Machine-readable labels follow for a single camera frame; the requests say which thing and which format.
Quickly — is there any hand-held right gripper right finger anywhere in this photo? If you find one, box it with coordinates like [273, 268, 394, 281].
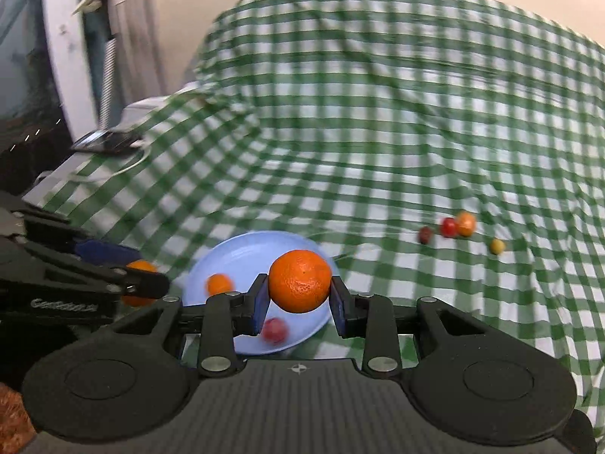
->
[333, 277, 485, 378]

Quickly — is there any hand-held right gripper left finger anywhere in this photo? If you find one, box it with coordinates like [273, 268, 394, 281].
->
[113, 273, 270, 378]

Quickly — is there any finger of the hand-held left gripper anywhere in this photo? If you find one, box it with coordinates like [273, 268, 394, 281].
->
[19, 241, 170, 300]
[23, 210, 140, 266]

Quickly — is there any mandarin orange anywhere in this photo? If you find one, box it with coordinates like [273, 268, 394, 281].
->
[268, 250, 333, 314]
[120, 260, 159, 307]

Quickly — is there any red fruit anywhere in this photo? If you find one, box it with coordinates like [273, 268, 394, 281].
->
[262, 318, 289, 345]

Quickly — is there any plastic-wrapped orange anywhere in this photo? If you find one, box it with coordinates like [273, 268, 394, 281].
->
[455, 211, 477, 238]
[206, 273, 234, 296]

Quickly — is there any light blue plate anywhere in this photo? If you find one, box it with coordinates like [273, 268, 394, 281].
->
[182, 231, 338, 356]

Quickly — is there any black smartphone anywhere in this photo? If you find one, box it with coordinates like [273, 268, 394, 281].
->
[71, 129, 143, 154]

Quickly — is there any orange patterned cloth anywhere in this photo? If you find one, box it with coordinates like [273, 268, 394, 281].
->
[0, 381, 36, 454]

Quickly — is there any green checked tablecloth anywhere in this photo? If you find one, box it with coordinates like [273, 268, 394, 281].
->
[38, 0, 605, 421]

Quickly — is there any glass window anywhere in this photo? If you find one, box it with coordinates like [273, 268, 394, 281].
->
[0, 0, 62, 119]

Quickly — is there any white charging cable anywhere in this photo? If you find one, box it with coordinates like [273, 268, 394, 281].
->
[71, 137, 154, 180]

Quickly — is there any white window frame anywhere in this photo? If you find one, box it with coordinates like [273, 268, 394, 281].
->
[40, 0, 102, 138]

